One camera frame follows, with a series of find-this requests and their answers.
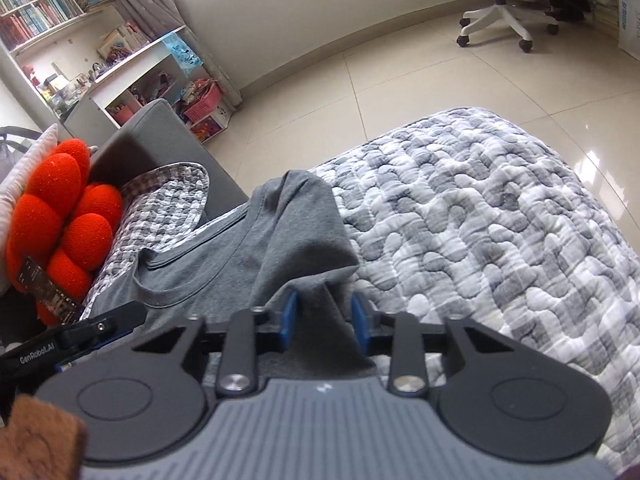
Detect grey t-shirt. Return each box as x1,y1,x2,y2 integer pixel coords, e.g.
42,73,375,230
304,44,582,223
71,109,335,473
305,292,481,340
80,170,378,381

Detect white printed carton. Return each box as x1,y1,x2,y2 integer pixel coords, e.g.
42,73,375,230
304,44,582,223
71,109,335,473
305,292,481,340
616,0,640,61

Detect white bookshelf with books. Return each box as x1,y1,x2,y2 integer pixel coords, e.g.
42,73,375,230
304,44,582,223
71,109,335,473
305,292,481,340
87,0,246,111

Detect blue patterned bag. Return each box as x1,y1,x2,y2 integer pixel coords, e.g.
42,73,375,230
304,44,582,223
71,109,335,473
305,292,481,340
162,30,206,81

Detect grey quilted blanket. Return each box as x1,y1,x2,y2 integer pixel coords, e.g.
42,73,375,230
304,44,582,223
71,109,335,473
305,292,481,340
80,106,640,471

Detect white office chair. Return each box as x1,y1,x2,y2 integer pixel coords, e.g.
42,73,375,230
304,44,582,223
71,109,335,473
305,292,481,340
427,0,561,53

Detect pink storage basket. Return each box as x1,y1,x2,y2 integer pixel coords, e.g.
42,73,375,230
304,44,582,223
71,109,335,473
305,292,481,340
181,82,223,122

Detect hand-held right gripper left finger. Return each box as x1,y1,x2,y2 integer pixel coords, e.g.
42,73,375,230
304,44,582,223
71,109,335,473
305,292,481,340
100,290,302,395

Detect printed storage box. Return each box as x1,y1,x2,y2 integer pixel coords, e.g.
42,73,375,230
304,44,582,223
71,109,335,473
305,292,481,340
192,105,236,143

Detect grey sofa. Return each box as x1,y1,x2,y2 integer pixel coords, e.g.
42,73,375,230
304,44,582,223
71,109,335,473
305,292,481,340
87,99,251,226

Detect pile of desk trinkets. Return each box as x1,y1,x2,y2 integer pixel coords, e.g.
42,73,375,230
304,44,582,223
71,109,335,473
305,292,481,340
22,22,151,116

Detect row of colourful books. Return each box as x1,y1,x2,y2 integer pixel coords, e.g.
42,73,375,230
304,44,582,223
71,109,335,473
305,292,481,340
0,0,113,48

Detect orange-red plush cushion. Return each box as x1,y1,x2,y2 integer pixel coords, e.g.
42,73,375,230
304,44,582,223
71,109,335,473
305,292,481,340
6,139,124,326

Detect white pillow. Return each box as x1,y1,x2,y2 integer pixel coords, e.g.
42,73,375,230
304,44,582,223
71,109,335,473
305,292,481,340
0,122,61,241

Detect brown fuzzy cloth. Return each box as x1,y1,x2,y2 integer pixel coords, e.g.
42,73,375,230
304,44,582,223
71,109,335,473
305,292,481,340
0,394,87,480

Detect white wall bookshelf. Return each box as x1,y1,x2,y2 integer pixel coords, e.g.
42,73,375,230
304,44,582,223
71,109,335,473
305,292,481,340
0,0,121,111

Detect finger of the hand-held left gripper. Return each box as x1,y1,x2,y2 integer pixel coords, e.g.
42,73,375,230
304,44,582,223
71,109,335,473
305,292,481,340
59,301,147,350

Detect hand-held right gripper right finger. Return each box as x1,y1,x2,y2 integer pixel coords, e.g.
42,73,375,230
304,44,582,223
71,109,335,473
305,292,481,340
350,291,543,395

